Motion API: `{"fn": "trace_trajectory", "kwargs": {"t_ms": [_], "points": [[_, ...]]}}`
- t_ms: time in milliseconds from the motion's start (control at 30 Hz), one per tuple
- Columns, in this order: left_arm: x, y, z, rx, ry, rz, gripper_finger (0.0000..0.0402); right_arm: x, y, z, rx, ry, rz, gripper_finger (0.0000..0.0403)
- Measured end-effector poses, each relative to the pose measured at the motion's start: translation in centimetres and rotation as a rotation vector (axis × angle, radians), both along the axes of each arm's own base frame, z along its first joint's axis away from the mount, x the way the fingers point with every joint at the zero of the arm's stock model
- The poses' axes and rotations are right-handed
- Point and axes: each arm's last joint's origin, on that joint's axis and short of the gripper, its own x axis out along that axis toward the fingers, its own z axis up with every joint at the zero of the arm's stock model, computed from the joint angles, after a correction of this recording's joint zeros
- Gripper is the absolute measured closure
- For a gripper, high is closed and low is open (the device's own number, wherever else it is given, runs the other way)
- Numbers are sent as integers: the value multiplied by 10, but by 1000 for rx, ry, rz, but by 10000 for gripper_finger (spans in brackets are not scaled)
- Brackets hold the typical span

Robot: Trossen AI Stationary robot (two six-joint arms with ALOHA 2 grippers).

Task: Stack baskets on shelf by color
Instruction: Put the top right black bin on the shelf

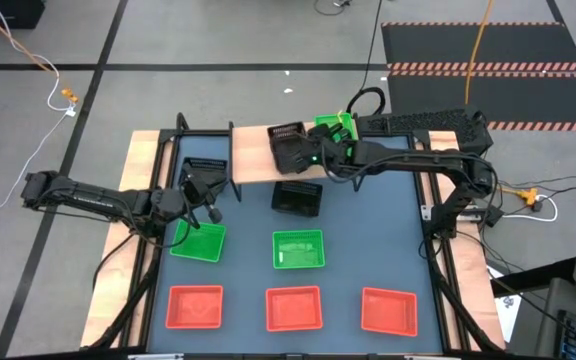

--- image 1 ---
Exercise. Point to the wooden shelf with black frame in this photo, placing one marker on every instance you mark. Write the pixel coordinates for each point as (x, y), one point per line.
(253, 155)

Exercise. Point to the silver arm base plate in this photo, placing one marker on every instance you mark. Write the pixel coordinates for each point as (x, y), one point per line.
(427, 212)

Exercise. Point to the black plastic basket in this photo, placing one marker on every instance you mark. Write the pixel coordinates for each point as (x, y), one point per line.
(214, 167)
(295, 200)
(283, 137)

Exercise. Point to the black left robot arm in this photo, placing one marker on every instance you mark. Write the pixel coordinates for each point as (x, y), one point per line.
(93, 197)

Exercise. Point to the orange-red plastic basket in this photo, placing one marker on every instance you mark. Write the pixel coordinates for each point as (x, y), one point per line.
(294, 308)
(194, 306)
(389, 310)

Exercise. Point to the green plastic basket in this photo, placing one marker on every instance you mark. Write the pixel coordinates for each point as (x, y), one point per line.
(203, 245)
(325, 120)
(298, 250)

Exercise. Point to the orange power plug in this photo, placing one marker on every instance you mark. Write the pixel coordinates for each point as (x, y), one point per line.
(528, 195)

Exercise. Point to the black floor box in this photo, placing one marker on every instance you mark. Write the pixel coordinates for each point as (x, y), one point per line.
(3, 12)

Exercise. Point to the black mat with striped edges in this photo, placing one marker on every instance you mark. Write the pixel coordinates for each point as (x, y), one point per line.
(518, 100)
(478, 45)

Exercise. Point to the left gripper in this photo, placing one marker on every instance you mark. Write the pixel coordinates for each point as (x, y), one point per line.
(195, 190)

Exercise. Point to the black perforated computer case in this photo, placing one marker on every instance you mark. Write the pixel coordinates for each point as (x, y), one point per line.
(418, 122)

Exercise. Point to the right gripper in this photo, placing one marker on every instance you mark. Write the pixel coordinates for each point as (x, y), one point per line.
(330, 155)

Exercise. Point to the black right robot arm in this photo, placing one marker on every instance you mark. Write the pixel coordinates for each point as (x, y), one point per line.
(418, 160)

